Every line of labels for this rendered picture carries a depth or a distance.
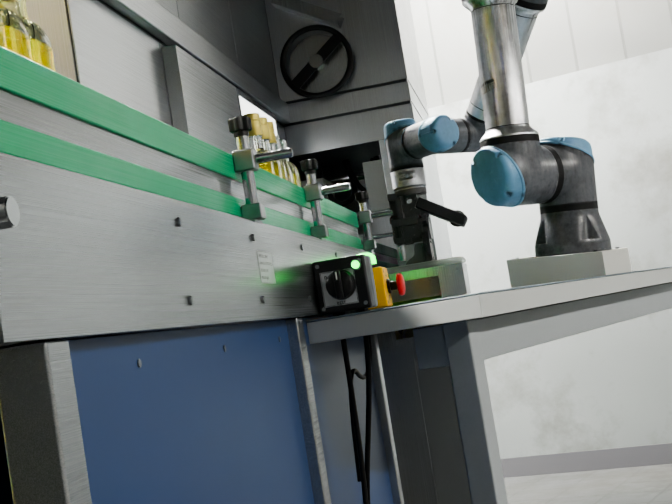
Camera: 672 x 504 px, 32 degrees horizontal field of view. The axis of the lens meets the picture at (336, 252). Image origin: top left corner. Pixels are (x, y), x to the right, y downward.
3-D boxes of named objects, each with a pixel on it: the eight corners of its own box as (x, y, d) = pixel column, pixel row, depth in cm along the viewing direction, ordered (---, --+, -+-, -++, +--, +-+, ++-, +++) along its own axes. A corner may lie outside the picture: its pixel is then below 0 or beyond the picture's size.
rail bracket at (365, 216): (322, 258, 253) (313, 201, 254) (399, 245, 251) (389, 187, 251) (319, 257, 250) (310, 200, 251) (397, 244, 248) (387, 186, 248)
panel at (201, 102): (284, 241, 314) (265, 117, 316) (295, 239, 313) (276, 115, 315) (187, 220, 225) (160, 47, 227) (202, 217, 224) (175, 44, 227)
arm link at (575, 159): (611, 199, 235) (604, 132, 235) (562, 203, 228) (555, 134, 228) (568, 205, 245) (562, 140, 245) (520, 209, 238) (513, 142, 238)
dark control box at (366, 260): (329, 317, 183) (320, 263, 184) (379, 309, 182) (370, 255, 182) (319, 318, 175) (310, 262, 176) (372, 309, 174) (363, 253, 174)
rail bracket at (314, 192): (315, 242, 193) (302, 162, 194) (359, 235, 192) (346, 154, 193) (310, 241, 189) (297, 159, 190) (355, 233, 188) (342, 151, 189)
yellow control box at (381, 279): (355, 314, 210) (348, 273, 211) (396, 307, 209) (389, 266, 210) (349, 315, 203) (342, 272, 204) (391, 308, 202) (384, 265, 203)
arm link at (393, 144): (396, 117, 253) (374, 126, 261) (404, 167, 253) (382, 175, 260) (425, 116, 258) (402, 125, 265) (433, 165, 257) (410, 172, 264)
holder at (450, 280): (353, 317, 270) (348, 283, 271) (472, 298, 266) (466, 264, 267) (341, 318, 254) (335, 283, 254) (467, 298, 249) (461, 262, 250)
